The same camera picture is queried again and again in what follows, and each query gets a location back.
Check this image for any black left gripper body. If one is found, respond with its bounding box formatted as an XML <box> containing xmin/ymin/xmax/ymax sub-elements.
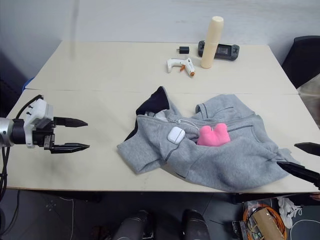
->
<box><xmin>31</xmin><ymin>117</ymin><xmax>56</xmax><ymax>151</ymax></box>

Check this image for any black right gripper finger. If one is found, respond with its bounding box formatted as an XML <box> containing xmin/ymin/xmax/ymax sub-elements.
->
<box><xmin>276</xmin><ymin>161</ymin><xmax>320</xmax><ymax>192</ymax></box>
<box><xmin>294</xmin><ymin>141</ymin><xmax>320</xmax><ymax>157</ymax></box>

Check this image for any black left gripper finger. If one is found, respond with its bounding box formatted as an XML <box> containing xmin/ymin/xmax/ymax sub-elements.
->
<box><xmin>49</xmin><ymin>142</ymin><xmax>91</xmax><ymax>155</ymax></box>
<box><xmin>53</xmin><ymin>116</ymin><xmax>89</xmax><ymax>130</ymax></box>

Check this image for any cardboard box with parts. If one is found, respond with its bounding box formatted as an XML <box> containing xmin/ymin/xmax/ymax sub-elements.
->
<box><xmin>232</xmin><ymin>207</ymin><xmax>286</xmax><ymax>240</ymax></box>

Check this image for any black office chair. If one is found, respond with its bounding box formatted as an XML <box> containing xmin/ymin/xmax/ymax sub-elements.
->
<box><xmin>281</xmin><ymin>35</ymin><xmax>320</xmax><ymax>89</ymax></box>

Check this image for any grey zip hoodie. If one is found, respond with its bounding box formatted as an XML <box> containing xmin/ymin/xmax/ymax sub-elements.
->
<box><xmin>116</xmin><ymin>85</ymin><xmax>298</xmax><ymax>193</ymax></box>

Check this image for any pink plush toy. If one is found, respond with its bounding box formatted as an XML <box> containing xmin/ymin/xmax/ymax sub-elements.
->
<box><xmin>196</xmin><ymin>122</ymin><xmax>232</xmax><ymax>148</ymax></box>

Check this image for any dark rounded robot leg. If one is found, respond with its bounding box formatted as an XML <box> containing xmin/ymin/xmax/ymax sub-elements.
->
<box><xmin>181</xmin><ymin>208</ymin><xmax>211</xmax><ymax>240</ymax></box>
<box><xmin>113</xmin><ymin>210</ymin><xmax>155</xmax><ymax>240</ymax></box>

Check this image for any white earbuds case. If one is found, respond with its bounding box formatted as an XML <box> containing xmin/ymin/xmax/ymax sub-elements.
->
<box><xmin>167</xmin><ymin>126</ymin><xmax>186</xmax><ymax>144</ymax></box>

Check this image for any white glue gun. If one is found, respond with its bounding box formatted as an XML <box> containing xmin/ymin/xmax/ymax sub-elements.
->
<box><xmin>164</xmin><ymin>57</ymin><xmax>196</xmax><ymax>78</ymax></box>

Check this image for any black handheld game console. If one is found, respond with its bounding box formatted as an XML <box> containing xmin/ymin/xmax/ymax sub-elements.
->
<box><xmin>197</xmin><ymin>40</ymin><xmax>240</xmax><ymax>61</ymax></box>

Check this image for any cream cylindrical bottle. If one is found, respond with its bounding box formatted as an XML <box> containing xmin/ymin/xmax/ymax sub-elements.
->
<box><xmin>200</xmin><ymin>16</ymin><xmax>225</xmax><ymax>70</ymax></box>

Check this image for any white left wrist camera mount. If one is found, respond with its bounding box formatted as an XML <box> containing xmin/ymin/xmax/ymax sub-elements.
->
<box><xmin>23</xmin><ymin>99</ymin><xmax>54</xmax><ymax>149</ymax></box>

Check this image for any orange cable coil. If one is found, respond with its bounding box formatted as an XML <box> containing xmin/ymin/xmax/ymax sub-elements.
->
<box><xmin>243</xmin><ymin>203</ymin><xmax>288</xmax><ymax>240</ymax></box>

